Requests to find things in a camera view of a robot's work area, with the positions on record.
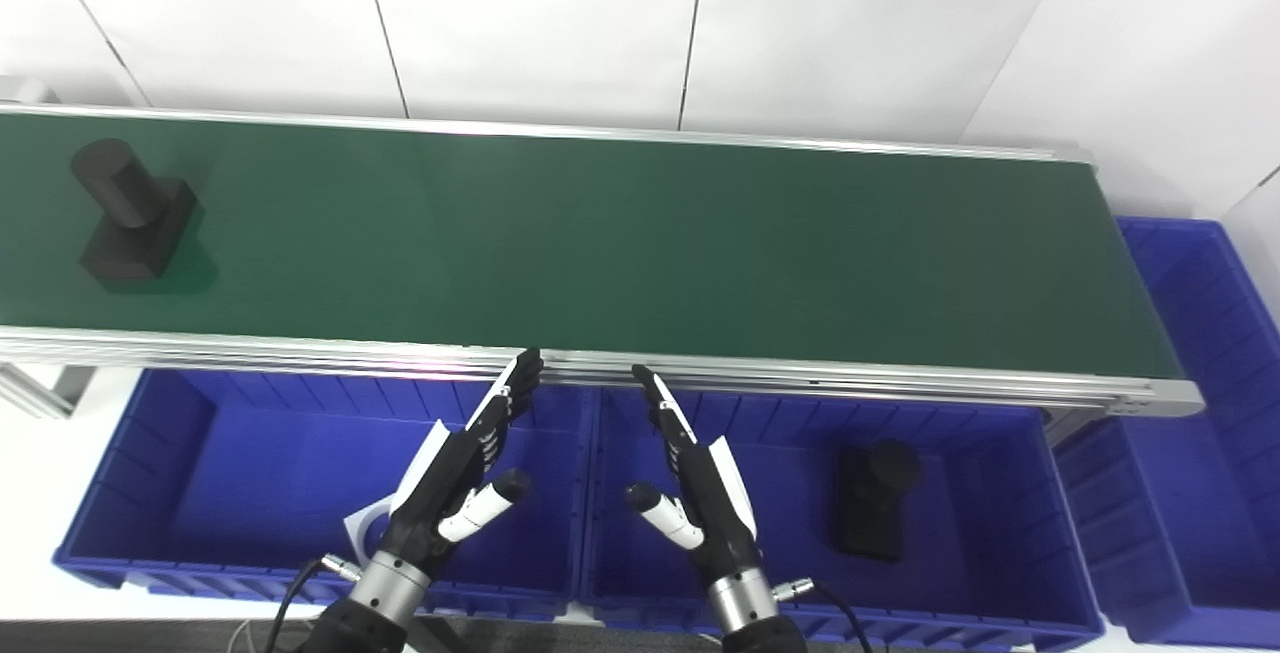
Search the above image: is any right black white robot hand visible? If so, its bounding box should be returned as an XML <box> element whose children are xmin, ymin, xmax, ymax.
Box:
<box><xmin>625</xmin><ymin>363</ymin><xmax>768</xmax><ymax>591</ymax></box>

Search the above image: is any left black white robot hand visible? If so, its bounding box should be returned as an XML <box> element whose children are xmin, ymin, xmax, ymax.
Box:
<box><xmin>378</xmin><ymin>348</ymin><xmax>546</xmax><ymax>576</ymax></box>

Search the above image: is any long blue plastic bin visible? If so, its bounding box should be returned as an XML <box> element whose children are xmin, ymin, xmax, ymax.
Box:
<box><xmin>1055</xmin><ymin>216</ymin><xmax>1280</xmax><ymax>649</ymax></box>

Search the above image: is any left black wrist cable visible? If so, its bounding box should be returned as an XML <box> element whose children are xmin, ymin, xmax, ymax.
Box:
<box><xmin>263</xmin><ymin>552</ymin><xmax>364</xmax><ymax>653</ymax></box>

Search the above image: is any black cylinder block part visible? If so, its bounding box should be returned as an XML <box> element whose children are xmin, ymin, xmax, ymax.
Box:
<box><xmin>835</xmin><ymin>440</ymin><xmax>923</xmax><ymax>564</ymax></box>
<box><xmin>70</xmin><ymin>138</ymin><xmax>198</xmax><ymax>282</ymax></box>

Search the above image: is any green conveyor belt aluminium frame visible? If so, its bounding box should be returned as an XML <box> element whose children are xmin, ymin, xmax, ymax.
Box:
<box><xmin>0</xmin><ymin>101</ymin><xmax>1206</xmax><ymax>419</ymax></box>

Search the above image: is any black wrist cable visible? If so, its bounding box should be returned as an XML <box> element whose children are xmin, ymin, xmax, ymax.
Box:
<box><xmin>770</xmin><ymin>578</ymin><xmax>873</xmax><ymax>653</ymax></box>
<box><xmin>263</xmin><ymin>552</ymin><xmax>364</xmax><ymax>653</ymax></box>

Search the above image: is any grey conveyor motor housing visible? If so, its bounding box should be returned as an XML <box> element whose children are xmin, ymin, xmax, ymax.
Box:
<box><xmin>0</xmin><ymin>76</ymin><xmax>61</xmax><ymax>106</ymax></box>

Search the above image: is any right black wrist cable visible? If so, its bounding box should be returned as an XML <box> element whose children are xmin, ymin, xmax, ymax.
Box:
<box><xmin>770</xmin><ymin>578</ymin><xmax>873</xmax><ymax>653</ymax></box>

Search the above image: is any aluminium conveyor leg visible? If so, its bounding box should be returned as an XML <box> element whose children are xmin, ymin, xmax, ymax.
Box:
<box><xmin>1040</xmin><ymin>408</ymin><xmax>1113</xmax><ymax>446</ymax></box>
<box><xmin>0</xmin><ymin>363</ymin><xmax>96</xmax><ymax>421</ymax></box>

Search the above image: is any white square plate round hole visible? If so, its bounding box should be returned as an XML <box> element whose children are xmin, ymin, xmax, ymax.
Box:
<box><xmin>343</xmin><ymin>496</ymin><xmax>396</xmax><ymax>559</ymax></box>

